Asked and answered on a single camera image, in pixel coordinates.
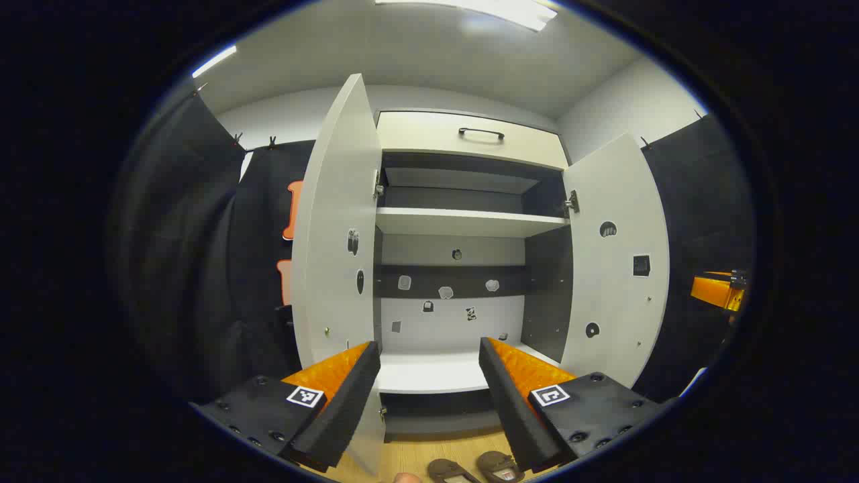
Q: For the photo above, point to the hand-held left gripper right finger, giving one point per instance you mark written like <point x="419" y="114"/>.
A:
<point x="507" y="409"/>

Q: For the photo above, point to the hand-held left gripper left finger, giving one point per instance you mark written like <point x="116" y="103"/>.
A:
<point x="349" y="402"/>

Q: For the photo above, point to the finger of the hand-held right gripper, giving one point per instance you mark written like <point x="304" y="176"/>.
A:
<point x="715" y="290"/>

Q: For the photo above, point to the brown fuzzy shoe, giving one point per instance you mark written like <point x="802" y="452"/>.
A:
<point x="449" y="469"/>
<point x="500" y="466"/>

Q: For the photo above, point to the white cabinet door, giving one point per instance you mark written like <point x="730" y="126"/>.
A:
<point x="617" y="302"/>
<point x="335" y="201"/>

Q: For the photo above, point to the white shoe cabinet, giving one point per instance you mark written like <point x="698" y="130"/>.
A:
<point x="449" y="322"/>

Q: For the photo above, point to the white cabinet shelf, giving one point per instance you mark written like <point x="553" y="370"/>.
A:
<point x="463" y="221"/>

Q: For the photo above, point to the cream cabinet drawer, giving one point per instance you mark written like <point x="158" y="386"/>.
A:
<point x="429" y="137"/>

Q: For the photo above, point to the black backdrop cloth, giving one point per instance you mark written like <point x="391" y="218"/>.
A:
<point x="188" y="268"/>
<point x="704" y="201"/>

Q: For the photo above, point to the ceiling light panel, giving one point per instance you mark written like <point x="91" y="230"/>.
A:
<point x="213" y="62"/>
<point x="483" y="10"/>

